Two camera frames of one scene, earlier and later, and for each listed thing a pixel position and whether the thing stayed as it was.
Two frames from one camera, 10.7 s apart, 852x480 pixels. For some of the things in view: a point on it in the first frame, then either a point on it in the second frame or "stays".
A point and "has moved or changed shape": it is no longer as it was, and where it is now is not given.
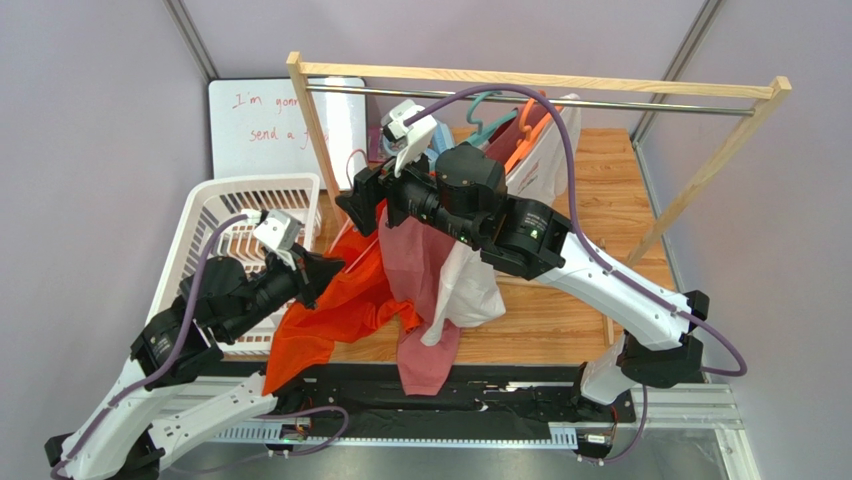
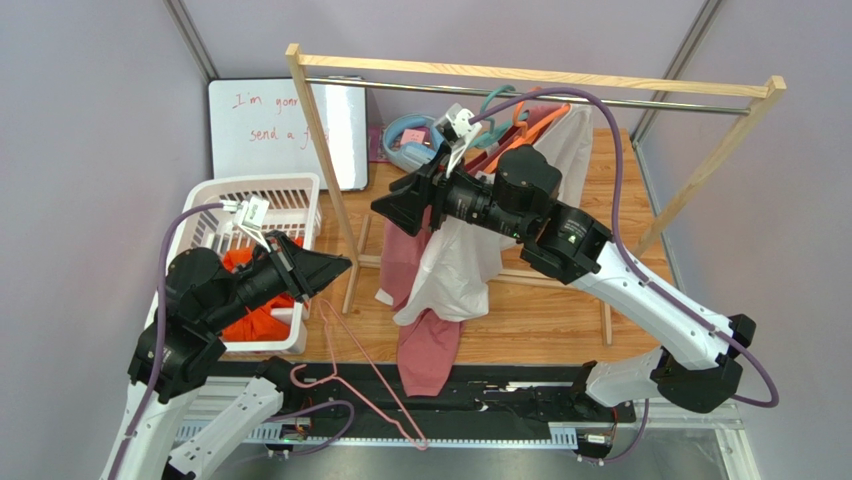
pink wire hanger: [349, 222] → [335, 377]
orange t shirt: [302, 340] has moved or changed shape
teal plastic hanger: [481, 137] has moved or changed shape
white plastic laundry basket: [237, 255] stays
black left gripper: [314, 275] stays
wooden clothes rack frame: [772, 87] stays
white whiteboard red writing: [258, 128] stays
